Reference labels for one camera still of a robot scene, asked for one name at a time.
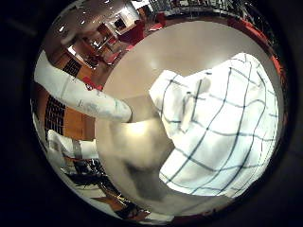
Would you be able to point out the white cloth with dark checks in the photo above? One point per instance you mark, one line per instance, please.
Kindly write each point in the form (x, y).
(221, 126)

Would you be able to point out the red chair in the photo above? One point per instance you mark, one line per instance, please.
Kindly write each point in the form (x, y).
(134, 33)

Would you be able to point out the wooden panel with dark grid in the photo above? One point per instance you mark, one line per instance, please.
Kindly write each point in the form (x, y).
(54, 115)

